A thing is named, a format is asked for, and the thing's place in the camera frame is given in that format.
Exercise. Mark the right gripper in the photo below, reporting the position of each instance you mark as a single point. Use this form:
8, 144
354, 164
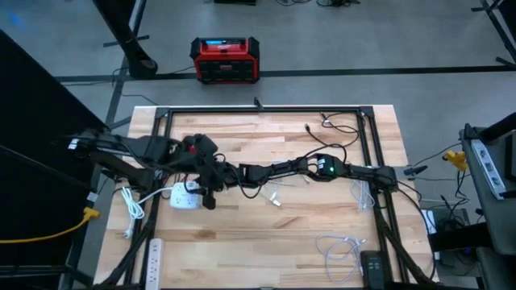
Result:
262, 174

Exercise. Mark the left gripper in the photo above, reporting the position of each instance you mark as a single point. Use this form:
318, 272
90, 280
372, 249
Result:
211, 173

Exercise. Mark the white USB charging hub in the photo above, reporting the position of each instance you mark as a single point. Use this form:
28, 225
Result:
181, 199

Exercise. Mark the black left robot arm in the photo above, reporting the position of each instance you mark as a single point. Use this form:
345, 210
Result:
133, 147

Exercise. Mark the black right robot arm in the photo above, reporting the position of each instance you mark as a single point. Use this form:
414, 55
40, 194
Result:
363, 173

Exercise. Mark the white power strip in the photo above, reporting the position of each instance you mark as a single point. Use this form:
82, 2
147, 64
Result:
154, 262

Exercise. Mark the red and black jobsite radio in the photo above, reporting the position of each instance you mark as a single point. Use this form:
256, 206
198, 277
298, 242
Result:
225, 60

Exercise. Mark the black stand pole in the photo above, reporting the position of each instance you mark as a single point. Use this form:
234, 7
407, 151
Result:
141, 66

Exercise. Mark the black clamp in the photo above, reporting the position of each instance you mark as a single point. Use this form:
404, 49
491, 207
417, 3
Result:
415, 170

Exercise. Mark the black curtain partition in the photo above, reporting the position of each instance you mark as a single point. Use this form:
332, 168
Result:
32, 100

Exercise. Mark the yellow plug connector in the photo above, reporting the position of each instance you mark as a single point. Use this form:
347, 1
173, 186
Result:
457, 159

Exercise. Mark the grey power strip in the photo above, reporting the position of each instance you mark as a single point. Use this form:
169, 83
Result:
488, 167

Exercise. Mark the grey cart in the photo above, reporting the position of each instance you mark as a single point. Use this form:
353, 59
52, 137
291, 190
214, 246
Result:
500, 225

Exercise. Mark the black floor stand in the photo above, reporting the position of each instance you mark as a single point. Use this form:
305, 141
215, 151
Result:
498, 24

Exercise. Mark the black aluminium table frame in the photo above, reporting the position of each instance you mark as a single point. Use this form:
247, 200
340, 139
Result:
262, 109

